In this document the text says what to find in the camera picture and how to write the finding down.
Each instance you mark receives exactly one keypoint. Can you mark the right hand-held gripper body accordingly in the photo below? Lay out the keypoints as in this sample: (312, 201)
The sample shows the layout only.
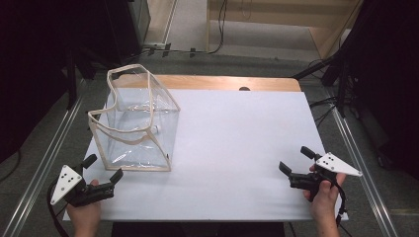
(334, 164)

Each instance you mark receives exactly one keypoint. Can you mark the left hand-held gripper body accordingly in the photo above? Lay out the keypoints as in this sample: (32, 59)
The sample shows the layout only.
(70, 180)

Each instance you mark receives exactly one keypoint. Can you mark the clear plastic bag beige trim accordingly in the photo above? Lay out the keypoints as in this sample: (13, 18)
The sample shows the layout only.
(138, 131)

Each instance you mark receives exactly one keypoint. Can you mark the white feather shuttlecock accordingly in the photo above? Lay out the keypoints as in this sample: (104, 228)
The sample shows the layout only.
(156, 128)

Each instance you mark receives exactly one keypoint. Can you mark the person's left hand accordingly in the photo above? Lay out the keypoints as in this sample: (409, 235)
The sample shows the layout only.
(84, 214)

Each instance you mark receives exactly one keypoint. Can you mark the person's right hand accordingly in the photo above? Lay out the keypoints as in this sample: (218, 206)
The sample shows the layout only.
(324, 202)

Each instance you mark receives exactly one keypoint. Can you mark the white board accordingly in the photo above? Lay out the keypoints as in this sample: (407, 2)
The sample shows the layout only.
(237, 125)

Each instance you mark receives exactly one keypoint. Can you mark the black tripod stand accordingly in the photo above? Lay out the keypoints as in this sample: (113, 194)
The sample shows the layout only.
(332, 70)

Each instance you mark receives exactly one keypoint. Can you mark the person's dark clothing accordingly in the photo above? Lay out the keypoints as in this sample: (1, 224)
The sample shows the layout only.
(197, 229)

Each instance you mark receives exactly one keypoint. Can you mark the wooden table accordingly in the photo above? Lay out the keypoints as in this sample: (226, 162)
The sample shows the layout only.
(214, 83)

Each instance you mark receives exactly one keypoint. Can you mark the light wooden shelf unit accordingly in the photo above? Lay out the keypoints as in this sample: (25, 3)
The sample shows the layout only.
(326, 36)

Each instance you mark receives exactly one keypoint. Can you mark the black cabinet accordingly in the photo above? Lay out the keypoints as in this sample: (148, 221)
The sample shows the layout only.
(126, 29)

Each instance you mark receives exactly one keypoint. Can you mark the metal floor rail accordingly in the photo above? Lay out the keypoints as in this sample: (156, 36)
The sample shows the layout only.
(42, 164)
(362, 177)

